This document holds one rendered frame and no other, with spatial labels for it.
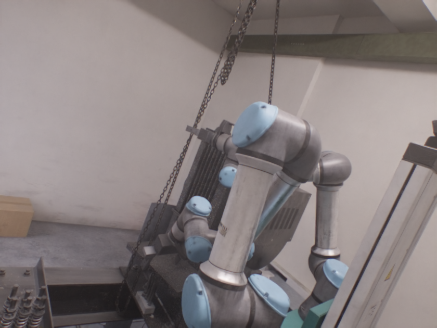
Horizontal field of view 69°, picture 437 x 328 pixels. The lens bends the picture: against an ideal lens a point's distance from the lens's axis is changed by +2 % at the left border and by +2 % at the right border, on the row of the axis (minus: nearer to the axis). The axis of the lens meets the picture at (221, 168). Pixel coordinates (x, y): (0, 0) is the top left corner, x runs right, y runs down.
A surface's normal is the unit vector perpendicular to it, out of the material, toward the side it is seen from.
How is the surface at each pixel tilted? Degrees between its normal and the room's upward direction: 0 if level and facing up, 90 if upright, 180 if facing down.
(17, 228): 90
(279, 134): 80
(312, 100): 90
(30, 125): 90
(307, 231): 90
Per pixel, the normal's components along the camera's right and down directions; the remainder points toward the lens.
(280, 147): 0.48, 0.14
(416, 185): -0.64, -0.14
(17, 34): 0.54, 0.33
